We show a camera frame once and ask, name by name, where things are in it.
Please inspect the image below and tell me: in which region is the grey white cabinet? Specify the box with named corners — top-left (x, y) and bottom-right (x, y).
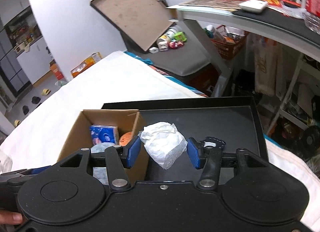
top-left (0, 6), bottom-right (45, 99)

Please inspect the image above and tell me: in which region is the black desk mat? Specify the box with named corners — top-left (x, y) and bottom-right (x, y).
top-left (233, 7), bottom-right (320, 46)

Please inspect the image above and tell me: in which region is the red plastic basket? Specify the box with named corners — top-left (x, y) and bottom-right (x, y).
top-left (210, 25), bottom-right (249, 60)

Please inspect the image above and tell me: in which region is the black round fan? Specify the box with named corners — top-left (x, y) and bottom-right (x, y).
top-left (301, 125), bottom-right (320, 158)

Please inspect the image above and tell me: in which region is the blue-grey fluffy plush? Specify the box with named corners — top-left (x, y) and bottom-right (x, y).
top-left (90, 142), bottom-right (114, 154)

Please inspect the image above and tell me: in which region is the red carton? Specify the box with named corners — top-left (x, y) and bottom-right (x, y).
top-left (49, 63), bottom-right (62, 83)

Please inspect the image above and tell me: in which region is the green toy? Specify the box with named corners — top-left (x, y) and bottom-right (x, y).
top-left (173, 31), bottom-right (188, 42)

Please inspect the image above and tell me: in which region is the white remote control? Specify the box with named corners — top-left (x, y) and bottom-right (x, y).
top-left (238, 0), bottom-right (268, 14)

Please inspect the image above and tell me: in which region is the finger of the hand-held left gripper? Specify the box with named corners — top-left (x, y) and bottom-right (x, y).
top-left (0, 166), bottom-right (53, 185)

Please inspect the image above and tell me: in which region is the person's left hand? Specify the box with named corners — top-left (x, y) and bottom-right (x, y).
top-left (0, 209), bottom-right (24, 226)

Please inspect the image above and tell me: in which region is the white blanket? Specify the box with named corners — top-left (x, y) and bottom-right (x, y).
top-left (0, 51), bottom-right (320, 222)

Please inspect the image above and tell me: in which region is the white tote bag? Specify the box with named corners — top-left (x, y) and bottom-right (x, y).
top-left (250, 33), bottom-right (283, 97)

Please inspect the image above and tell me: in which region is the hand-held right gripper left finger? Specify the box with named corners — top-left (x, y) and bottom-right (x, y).
top-left (52, 135), bottom-right (141, 190)

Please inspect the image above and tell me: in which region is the grey desk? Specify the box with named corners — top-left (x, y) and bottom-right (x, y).
top-left (166, 0), bottom-right (320, 56)

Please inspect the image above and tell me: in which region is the teal bedsheet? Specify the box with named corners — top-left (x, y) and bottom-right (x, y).
top-left (123, 50), bottom-right (208, 98)

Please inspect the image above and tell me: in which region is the blue tissue packet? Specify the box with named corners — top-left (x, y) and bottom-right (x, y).
top-left (89, 124), bottom-right (120, 146)

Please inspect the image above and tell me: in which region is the white paper wad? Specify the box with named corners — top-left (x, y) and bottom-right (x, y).
top-left (140, 121), bottom-right (188, 170)

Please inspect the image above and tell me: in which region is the white metal rack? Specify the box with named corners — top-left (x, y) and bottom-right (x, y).
top-left (268, 52), bottom-right (320, 135)

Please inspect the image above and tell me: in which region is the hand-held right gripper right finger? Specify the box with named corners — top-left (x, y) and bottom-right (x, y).
top-left (187, 137), bottom-right (273, 190)

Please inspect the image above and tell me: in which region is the burger plush toy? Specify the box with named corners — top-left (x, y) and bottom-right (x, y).
top-left (118, 131), bottom-right (134, 147)

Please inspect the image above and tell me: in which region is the orange tissue box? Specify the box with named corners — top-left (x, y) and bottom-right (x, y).
top-left (70, 52), bottom-right (103, 79)

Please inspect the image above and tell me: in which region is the brown cardboard box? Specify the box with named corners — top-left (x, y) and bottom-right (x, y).
top-left (57, 109), bottom-right (151, 185)

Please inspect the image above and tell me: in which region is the black tray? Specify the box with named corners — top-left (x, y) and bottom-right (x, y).
top-left (101, 96), bottom-right (269, 181)

